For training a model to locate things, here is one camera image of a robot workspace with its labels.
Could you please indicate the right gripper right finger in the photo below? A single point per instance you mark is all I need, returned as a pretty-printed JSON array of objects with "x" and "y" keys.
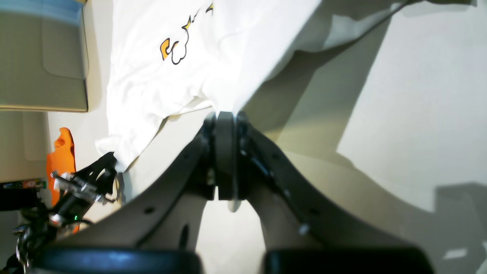
[{"x": 304, "y": 231}]

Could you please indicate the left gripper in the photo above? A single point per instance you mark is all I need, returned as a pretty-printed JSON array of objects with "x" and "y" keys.
[{"x": 79, "y": 191}]

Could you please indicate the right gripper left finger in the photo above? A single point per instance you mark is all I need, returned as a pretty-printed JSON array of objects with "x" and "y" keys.
[{"x": 157, "y": 232}]

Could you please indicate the white printed t-shirt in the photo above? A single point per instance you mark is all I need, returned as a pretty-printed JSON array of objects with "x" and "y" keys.
[{"x": 171, "y": 57}]

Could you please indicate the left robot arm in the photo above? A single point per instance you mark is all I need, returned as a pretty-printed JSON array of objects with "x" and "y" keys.
[{"x": 43, "y": 225}]

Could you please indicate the orange gripper handle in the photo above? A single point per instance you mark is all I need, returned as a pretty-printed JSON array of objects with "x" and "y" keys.
[{"x": 61, "y": 160}]

